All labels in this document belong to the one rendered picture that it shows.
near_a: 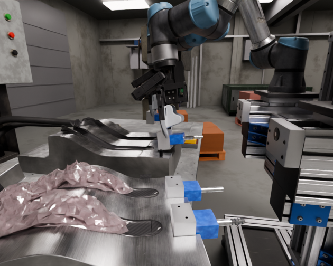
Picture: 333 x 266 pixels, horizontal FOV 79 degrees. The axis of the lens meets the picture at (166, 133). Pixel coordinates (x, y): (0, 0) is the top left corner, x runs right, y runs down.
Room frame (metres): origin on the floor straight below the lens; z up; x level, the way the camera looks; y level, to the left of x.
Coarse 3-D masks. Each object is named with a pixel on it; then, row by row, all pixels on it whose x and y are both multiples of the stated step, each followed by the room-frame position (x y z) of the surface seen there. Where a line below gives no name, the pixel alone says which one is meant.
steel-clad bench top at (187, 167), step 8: (112, 120) 1.43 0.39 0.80; (120, 120) 1.43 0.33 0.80; (128, 120) 1.43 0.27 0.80; (136, 120) 1.43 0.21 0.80; (144, 120) 1.43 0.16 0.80; (128, 128) 1.20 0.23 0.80; (136, 128) 1.20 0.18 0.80; (144, 128) 1.20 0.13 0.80; (152, 128) 1.20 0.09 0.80; (160, 128) 1.20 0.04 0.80; (176, 128) 1.20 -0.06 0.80; (184, 128) 1.20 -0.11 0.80; (192, 128) 1.20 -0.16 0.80; (200, 128) 1.20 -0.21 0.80; (184, 152) 0.80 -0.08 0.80; (192, 152) 0.80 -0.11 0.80; (8, 160) 0.71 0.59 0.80; (16, 160) 0.71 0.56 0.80; (184, 160) 0.71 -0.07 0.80; (192, 160) 0.71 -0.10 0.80; (176, 168) 0.64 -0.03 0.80; (184, 168) 0.64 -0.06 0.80; (192, 168) 0.64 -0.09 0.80; (32, 176) 0.58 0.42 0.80; (40, 176) 0.58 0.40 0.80; (184, 176) 0.58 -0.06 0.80; (192, 176) 0.58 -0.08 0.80
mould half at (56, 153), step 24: (48, 144) 0.59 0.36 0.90; (72, 144) 0.57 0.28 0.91; (96, 144) 0.61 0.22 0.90; (120, 144) 0.65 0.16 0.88; (144, 144) 0.64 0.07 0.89; (24, 168) 0.61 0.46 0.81; (48, 168) 0.59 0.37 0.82; (120, 168) 0.54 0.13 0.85; (144, 168) 0.53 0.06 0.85; (168, 168) 0.51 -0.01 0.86
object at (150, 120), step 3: (147, 111) 0.88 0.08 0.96; (153, 111) 0.88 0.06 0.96; (156, 111) 0.91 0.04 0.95; (147, 114) 0.87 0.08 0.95; (150, 114) 0.87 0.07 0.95; (153, 114) 0.87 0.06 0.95; (156, 114) 0.89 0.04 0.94; (147, 117) 0.87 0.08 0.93; (150, 117) 0.87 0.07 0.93; (153, 117) 0.87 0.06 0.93; (156, 117) 0.87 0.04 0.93; (147, 120) 0.87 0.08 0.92; (150, 120) 0.87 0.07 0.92; (153, 120) 0.87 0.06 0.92; (156, 120) 0.87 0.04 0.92; (159, 120) 0.87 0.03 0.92; (147, 123) 0.88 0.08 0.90; (150, 123) 0.87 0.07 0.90; (153, 123) 0.87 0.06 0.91
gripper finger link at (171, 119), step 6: (168, 108) 0.57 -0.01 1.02; (168, 114) 0.56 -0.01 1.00; (174, 114) 0.56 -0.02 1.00; (162, 120) 0.55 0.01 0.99; (168, 120) 0.56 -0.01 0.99; (174, 120) 0.55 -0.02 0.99; (180, 120) 0.55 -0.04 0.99; (162, 126) 0.55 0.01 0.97; (168, 126) 0.55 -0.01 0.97; (162, 132) 0.56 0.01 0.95
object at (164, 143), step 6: (156, 132) 0.57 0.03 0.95; (168, 132) 0.56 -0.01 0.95; (162, 138) 0.56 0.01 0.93; (168, 138) 0.56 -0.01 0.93; (174, 138) 0.56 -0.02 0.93; (180, 138) 0.56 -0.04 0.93; (186, 138) 0.57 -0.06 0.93; (192, 138) 0.57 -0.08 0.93; (198, 138) 0.57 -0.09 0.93; (162, 144) 0.56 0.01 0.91; (168, 144) 0.56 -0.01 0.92; (174, 144) 0.56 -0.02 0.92
